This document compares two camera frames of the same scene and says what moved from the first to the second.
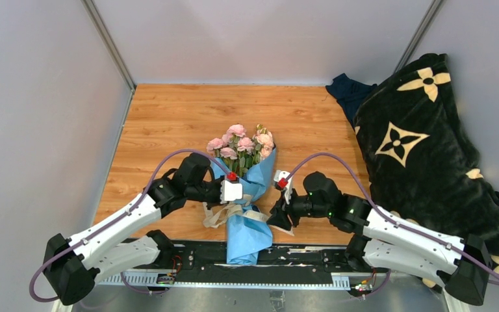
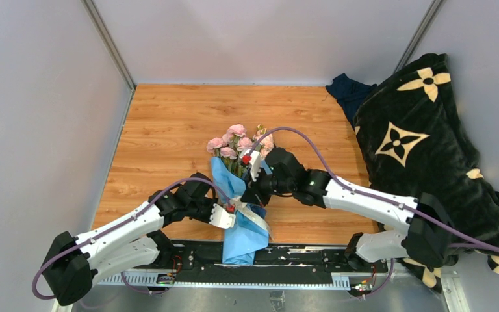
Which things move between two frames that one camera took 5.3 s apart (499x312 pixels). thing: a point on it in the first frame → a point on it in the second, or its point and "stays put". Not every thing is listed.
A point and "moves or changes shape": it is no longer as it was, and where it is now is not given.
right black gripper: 279,216 → 253,192
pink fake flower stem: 214,145 stays put
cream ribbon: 219,214 moves or changes shape
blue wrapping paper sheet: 247,229 stays put
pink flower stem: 264,140 stays put
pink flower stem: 238,131 stays put
